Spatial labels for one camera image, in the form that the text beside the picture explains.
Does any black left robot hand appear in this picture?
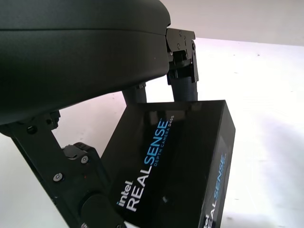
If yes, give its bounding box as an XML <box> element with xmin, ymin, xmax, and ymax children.
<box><xmin>0</xmin><ymin>0</ymin><xmax>200</xmax><ymax>228</ymax></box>

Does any black RealSense box lid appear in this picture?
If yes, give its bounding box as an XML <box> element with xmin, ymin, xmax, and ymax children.
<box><xmin>99</xmin><ymin>99</ymin><xmax>237</xmax><ymax>228</ymax></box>

